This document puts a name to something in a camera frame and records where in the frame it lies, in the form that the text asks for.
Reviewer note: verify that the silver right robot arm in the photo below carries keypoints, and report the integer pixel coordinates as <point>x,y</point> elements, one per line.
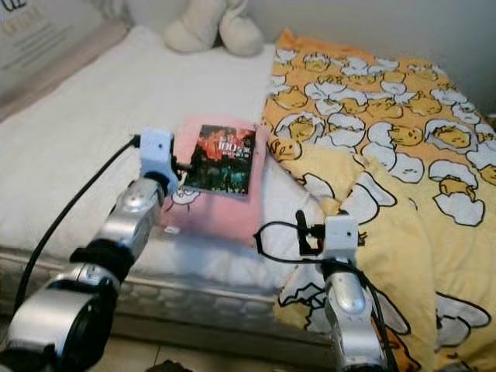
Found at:
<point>349,310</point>

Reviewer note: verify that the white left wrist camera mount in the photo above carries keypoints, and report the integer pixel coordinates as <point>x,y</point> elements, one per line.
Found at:
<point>157,151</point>

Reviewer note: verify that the pink pillow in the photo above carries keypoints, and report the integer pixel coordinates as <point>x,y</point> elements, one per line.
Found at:
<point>217,218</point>

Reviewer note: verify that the dark red-covered book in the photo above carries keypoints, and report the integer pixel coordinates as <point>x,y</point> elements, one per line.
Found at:
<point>225,159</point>

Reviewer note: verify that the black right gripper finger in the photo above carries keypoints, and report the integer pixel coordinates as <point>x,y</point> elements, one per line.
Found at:
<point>301,229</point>

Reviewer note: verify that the grey printed headboard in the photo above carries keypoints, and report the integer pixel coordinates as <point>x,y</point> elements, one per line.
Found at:
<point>39,39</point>

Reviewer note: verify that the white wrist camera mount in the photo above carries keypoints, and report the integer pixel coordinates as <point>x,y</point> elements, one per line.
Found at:
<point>341,236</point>
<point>157,151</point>

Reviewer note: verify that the black robot foot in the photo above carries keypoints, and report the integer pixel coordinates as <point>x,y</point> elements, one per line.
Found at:
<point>167,366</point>

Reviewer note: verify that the yellow duck print blanket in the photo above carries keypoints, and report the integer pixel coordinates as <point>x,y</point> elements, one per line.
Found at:
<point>395,116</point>

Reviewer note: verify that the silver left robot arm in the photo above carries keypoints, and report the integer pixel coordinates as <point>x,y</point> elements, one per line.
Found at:
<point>136,213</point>

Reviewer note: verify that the cream plush toy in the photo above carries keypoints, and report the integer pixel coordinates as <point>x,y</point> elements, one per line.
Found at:
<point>205,31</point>

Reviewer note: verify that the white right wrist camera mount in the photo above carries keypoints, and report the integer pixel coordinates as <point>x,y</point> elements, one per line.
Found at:
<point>341,236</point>

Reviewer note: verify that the grey quilted mattress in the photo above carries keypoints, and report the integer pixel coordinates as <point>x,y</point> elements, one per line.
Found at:
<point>194,298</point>

